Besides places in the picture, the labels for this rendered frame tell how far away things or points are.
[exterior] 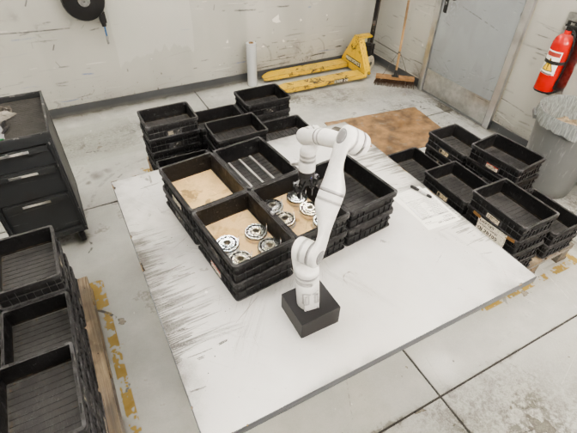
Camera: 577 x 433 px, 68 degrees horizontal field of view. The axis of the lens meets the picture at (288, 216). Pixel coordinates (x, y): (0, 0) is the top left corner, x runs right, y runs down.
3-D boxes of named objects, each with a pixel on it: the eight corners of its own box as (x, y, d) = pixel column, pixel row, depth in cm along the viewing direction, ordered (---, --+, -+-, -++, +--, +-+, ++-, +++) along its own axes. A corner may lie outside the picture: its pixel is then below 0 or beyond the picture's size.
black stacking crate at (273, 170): (299, 188, 223) (300, 171, 215) (250, 208, 210) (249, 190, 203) (259, 153, 247) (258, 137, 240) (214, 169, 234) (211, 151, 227)
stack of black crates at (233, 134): (253, 160, 360) (252, 112, 331) (269, 179, 341) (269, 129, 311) (209, 172, 346) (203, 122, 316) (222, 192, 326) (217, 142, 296)
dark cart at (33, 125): (94, 242, 303) (49, 131, 244) (24, 263, 287) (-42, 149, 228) (81, 195, 343) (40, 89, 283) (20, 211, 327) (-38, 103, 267)
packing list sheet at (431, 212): (464, 218, 224) (464, 217, 224) (430, 232, 216) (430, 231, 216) (422, 185, 246) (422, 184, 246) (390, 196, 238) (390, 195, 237)
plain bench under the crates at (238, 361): (487, 356, 241) (537, 276, 195) (222, 510, 183) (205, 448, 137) (335, 198, 347) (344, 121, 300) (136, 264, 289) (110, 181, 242)
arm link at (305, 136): (292, 128, 175) (309, 131, 163) (310, 124, 179) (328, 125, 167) (294, 145, 178) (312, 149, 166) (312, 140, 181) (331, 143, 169)
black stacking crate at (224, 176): (249, 209, 210) (248, 190, 202) (194, 231, 197) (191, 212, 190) (213, 169, 234) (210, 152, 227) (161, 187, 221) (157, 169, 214)
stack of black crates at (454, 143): (480, 183, 342) (495, 147, 320) (452, 193, 331) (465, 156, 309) (445, 158, 368) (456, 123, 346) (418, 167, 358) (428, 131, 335)
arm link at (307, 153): (313, 151, 188) (296, 156, 184) (316, 120, 177) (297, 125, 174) (322, 160, 183) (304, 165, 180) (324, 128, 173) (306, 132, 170)
